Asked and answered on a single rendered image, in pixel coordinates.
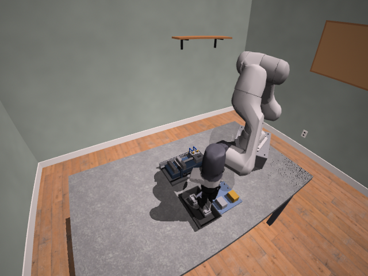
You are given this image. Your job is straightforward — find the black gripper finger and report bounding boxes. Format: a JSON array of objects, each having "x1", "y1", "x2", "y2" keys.
[
  {"x1": 207, "y1": 185, "x2": 221, "y2": 209},
  {"x1": 195, "y1": 192, "x2": 210, "y2": 213}
]

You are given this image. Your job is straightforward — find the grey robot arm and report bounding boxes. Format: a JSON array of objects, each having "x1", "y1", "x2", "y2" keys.
[{"x1": 189, "y1": 51, "x2": 290, "y2": 188}]

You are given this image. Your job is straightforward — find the orange-yellow block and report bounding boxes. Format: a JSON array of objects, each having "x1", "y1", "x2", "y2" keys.
[{"x1": 227, "y1": 190, "x2": 239, "y2": 203}]

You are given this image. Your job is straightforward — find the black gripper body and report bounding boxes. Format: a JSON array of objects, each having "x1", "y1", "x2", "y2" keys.
[{"x1": 200, "y1": 185, "x2": 218, "y2": 196}]

